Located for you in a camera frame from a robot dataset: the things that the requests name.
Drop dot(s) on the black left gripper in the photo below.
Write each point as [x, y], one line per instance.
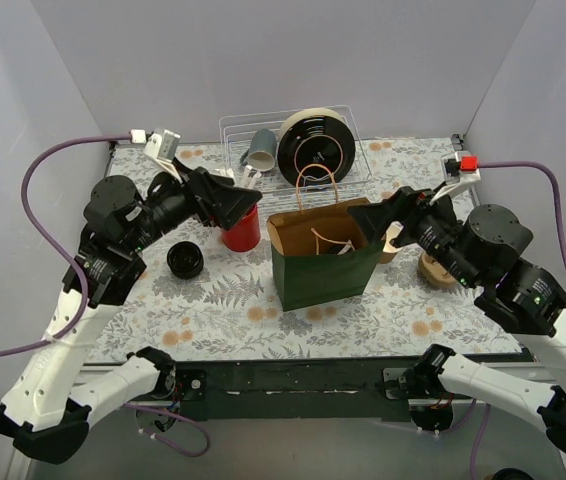
[204, 193]

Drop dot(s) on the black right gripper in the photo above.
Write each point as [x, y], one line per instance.
[407, 216]

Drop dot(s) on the white straw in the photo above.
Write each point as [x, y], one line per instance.
[348, 247]
[250, 177]

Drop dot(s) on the green paper bag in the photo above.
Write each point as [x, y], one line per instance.
[303, 275]

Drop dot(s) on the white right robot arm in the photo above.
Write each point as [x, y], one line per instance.
[484, 251]

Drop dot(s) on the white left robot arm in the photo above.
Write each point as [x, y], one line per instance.
[45, 413]

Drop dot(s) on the brown paper cup stack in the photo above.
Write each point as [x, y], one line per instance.
[389, 251]

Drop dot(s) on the red ribbed straw holder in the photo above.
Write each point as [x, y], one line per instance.
[245, 235]

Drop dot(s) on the grey ceramic mug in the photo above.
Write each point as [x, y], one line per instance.
[261, 153]

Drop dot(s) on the stack of black lids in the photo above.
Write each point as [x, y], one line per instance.
[185, 260]

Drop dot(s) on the black round plate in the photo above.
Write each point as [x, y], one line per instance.
[311, 141]

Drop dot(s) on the white wire dish rack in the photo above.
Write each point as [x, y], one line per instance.
[236, 132]

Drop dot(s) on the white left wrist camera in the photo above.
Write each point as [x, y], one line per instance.
[161, 148]

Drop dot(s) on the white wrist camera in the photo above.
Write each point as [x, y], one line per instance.
[461, 172]
[161, 148]

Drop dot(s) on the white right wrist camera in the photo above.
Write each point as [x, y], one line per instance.
[461, 172]

